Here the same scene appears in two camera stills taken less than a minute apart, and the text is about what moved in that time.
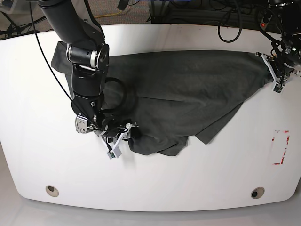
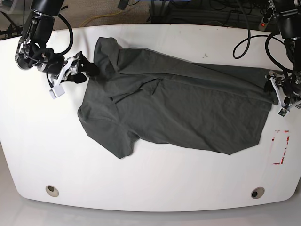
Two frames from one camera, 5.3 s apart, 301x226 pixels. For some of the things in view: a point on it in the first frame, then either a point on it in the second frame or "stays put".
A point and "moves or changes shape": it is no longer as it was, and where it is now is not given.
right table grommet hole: [257, 192] stays put
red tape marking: [287, 141] stays put
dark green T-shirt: [168, 96] moves or changes shape
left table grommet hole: [51, 191] stays put
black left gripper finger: [136, 133] -> [85, 66]
